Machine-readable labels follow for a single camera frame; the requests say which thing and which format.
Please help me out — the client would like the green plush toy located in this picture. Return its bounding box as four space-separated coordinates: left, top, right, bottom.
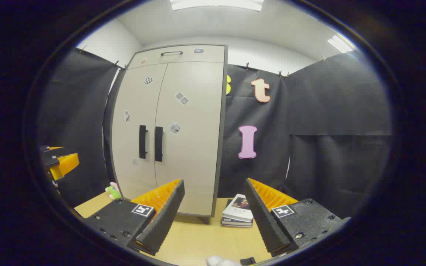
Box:
105 182 122 200

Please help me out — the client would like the grey double-door shoe cabinet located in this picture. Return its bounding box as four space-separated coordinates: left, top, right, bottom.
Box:
110 44 229 224

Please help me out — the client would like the dark book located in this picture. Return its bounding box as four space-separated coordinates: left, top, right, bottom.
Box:
220 199 253 228

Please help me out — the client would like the black backdrop cloth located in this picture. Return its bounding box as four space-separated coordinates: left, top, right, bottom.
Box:
37 47 393 218

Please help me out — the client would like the grey shoe cabinet door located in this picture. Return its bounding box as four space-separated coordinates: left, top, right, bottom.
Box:
155 62 224 216
111 64 168 200

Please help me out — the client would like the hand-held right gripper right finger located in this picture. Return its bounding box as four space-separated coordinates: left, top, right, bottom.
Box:
244 178 351 258

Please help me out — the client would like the grey cabinet drawer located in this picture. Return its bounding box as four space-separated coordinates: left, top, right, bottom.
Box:
128 45 225 70

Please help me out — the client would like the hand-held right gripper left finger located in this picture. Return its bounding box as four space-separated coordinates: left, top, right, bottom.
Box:
83 179 185 256

